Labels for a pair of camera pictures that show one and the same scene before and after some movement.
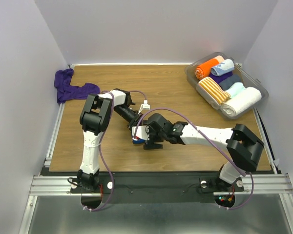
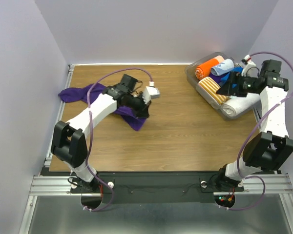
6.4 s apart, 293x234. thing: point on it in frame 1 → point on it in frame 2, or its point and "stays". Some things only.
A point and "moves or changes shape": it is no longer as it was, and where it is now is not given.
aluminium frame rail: (273, 185) stays
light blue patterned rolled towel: (226, 66) stays
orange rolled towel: (204, 69) stays
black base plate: (156, 187) stays
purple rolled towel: (219, 78) stays
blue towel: (140, 141) → (223, 78)
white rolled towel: (247, 98) stays
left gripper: (135, 121) → (143, 112)
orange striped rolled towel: (213, 90) stays
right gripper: (151, 145) → (226, 88)
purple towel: (65, 91) moves or changes shape
